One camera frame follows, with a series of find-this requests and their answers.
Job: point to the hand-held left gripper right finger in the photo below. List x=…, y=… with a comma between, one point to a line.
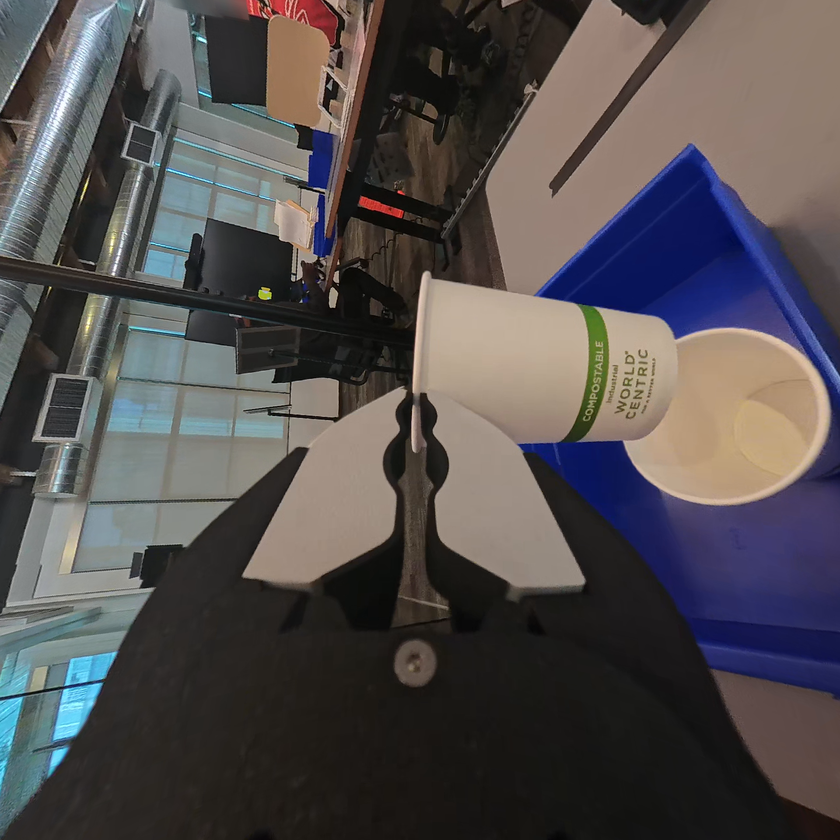
x=505, y=518

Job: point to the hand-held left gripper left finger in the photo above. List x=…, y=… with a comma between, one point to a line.
x=321, y=512

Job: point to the white paper cup green band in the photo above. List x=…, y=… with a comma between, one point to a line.
x=695, y=426
x=512, y=367

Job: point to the blue plastic bin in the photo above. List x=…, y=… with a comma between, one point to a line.
x=754, y=558
x=325, y=157
x=323, y=226

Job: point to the grey flat monitor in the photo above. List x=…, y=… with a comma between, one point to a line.
x=266, y=348

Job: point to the black stand pole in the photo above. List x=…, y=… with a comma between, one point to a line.
x=197, y=298

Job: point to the large black monitor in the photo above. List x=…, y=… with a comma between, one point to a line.
x=243, y=262

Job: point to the white paper holder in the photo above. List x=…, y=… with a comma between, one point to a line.
x=294, y=226

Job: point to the red rectangular label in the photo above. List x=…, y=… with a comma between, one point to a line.
x=380, y=207

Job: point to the long grey power strip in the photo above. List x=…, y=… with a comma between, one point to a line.
x=489, y=161

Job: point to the white printed paper sheet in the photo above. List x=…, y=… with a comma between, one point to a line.
x=390, y=157

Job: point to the wood-edged office desk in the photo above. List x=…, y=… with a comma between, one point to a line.
x=358, y=131

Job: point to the tan-edged display board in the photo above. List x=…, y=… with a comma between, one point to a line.
x=298, y=65

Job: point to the black wheeled chair base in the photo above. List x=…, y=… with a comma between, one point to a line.
x=446, y=65

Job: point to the red printed banner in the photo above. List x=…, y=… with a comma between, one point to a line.
x=295, y=16

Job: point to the silver ventilation duct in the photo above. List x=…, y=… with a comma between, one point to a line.
x=131, y=229
x=59, y=164

